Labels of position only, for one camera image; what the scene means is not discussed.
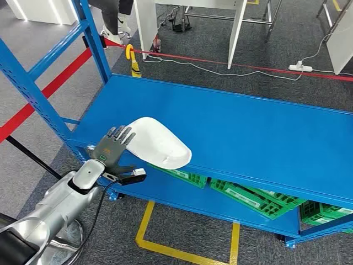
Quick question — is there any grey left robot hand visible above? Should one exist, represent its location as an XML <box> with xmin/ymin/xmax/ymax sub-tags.
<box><xmin>91</xmin><ymin>125</ymin><xmax>137</xmax><ymax>175</ymax></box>

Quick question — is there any white curved plastic part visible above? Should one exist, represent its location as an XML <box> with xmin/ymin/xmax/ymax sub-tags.
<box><xmin>125</xmin><ymin>116</ymin><xmax>193</xmax><ymax>171</ymax></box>

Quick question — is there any blue metal shelf rack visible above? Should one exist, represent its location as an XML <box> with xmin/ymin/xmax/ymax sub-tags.
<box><xmin>0</xmin><ymin>0</ymin><xmax>353</xmax><ymax>250</ymax></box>

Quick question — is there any yellow umbrella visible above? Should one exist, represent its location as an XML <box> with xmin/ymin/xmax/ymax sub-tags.
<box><xmin>125</xmin><ymin>44</ymin><xmax>142</xmax><ymax>78</ymax></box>

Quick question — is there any wide red barrier belt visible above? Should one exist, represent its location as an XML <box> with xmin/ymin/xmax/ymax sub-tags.
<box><xmin>0</xmin><ymin>47</ymin><xmax>93</xmax><ymax>144</ymax></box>

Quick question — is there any white glossy panel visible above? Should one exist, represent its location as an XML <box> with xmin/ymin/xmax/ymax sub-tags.
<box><xmin>5</xmin><ymin>0</ymin><xmax>78</xmax><ymax>26</ymax></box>

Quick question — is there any white power strip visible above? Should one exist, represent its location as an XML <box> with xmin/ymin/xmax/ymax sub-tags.
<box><xmin>288</xmin><ymin>61</ymin><xmax>314</xmax><ymax>73</ymax></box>

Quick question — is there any white panel desk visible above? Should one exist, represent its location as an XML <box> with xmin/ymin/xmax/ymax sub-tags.
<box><xmin>316</xmin><ymin>0</ymin><xmax>353</xmax><ymax>75</ymax></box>

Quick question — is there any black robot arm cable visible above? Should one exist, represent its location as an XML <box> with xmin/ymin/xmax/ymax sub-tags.
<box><xmin>65</xmin><ymin>179</ymin><xmax>122</xmax><ymax>265</ymax></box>

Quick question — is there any black stanchion post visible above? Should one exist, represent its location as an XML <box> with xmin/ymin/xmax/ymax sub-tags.
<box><xmin>5</xmin><ymin>135</ymin><xmax>63</xmax><ymax>181</ymax></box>

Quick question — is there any white floor cable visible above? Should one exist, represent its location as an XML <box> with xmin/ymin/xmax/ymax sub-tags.
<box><xmin>143</xmin><ymin>54</ymin><xmax>303</xmax><ymax>82</ymax></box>

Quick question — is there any steel table frame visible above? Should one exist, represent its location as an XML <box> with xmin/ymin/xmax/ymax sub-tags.
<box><xmin>183</xmin><ymin>0</ymin><xmax>284</xmax><ymax>44</ymax></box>

